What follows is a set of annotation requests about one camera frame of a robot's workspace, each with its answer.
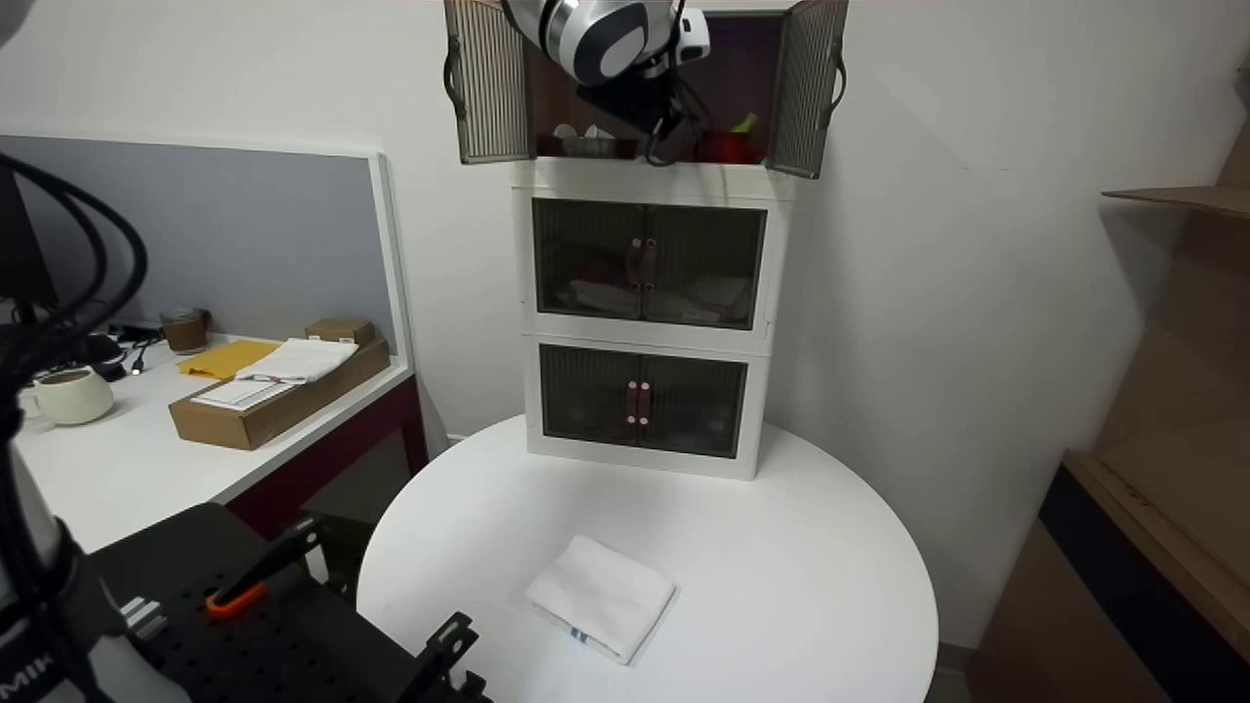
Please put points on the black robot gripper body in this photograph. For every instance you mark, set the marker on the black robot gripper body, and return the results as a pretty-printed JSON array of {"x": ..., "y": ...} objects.
[{"x": 661, "y": 115}]

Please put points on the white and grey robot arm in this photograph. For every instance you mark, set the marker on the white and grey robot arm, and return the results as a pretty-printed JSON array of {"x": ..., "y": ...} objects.
[{"x": 624, "y": 57}]

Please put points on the red cup on shelf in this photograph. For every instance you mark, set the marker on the red cup on shelf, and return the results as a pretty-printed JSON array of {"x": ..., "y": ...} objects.
[{"x": 731, "y": 146}]

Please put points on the white three-tier storage cabinet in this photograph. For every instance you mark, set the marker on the white three-tier storage cabinet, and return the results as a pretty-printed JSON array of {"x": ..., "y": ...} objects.
[{"x": 652, "y": 292}]

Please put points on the open cardboard tray box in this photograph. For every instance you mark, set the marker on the open cardboard tray box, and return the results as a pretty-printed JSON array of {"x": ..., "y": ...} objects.
[{"x": 285, "y": 387}]

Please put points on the grey partition panel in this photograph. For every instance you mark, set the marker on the grey partition panel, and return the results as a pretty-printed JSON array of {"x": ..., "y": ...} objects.
[{"x": 266, "y": 238}]

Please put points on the folded white cloth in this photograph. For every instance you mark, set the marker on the folded white cloth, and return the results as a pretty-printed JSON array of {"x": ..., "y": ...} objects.
[{"x": 605, "y": 599}]

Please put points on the yellow envelope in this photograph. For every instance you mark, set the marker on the yellow envelope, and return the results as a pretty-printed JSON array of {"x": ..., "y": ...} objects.
[{"x": 226, "y": 355}]

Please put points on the white round desk device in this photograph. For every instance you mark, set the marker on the white round desk device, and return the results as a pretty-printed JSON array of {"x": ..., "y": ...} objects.
[{"x": 74, "y": 396}]

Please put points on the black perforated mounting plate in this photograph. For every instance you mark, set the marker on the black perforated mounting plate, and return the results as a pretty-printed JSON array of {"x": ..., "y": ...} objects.
[{"x": 305, "y": 644}]

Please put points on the black clamp with orange handle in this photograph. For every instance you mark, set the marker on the black clamp with orange handle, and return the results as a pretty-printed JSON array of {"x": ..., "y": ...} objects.
[{"x": 274, "y": 570}]

